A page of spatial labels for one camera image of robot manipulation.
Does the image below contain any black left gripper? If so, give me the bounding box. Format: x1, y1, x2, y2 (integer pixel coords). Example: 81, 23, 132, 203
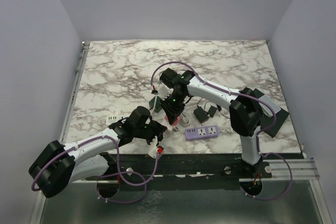
134, 120, 167, 148

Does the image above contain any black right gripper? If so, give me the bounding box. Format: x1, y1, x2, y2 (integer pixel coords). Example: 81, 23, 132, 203
159, 91, 186, 124

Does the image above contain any pink plug adapter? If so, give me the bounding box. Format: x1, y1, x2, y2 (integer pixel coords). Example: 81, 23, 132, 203
163, 115, 181, 132

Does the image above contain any dark green charger block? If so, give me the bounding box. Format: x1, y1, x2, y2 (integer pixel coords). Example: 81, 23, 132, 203
149, 95, 162, 113

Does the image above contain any white power strip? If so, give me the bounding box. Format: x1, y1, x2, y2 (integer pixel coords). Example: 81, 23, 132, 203
106, 115, 125, 126

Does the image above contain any purple power strip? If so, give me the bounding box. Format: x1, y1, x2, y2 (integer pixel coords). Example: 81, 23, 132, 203
184, 125, 220, 141

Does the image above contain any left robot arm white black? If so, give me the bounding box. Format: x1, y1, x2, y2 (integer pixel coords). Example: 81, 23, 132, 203
28, 106, 167, 198

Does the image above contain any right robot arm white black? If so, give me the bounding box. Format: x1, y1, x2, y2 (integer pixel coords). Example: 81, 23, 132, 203
160, 68, 263, 177

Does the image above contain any black power adapter brick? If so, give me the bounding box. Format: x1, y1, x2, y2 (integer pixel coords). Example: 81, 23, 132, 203
193, 106, 209, 124

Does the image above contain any small black adapter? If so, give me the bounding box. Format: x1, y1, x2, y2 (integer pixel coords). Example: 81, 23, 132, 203
207, 105, 218, 118

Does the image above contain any black mat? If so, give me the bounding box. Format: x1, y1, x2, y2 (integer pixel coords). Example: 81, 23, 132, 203
254, 89, 289, 138

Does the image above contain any grey rectangular box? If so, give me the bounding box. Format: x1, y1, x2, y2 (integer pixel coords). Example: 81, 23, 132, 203
259, 94, 281, 118

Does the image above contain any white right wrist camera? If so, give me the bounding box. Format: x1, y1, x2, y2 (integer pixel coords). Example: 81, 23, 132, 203
154, 86, 171, 100

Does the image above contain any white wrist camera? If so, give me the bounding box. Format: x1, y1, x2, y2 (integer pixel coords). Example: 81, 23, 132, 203
154, 86, 171, 100
148, 136, 164, 159

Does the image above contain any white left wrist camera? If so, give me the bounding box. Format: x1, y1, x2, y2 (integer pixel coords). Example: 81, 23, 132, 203
148, 136, 164, 159

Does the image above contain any thin black cable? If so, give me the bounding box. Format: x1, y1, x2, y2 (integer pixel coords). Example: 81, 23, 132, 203
183, 95, 232, 120

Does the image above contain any black mounting base rail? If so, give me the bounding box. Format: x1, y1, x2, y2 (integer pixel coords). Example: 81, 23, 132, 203
86, 152, 272, 192

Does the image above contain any aluminium frame left rail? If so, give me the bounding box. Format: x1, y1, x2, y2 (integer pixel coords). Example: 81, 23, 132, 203
58, 41, 90, 143

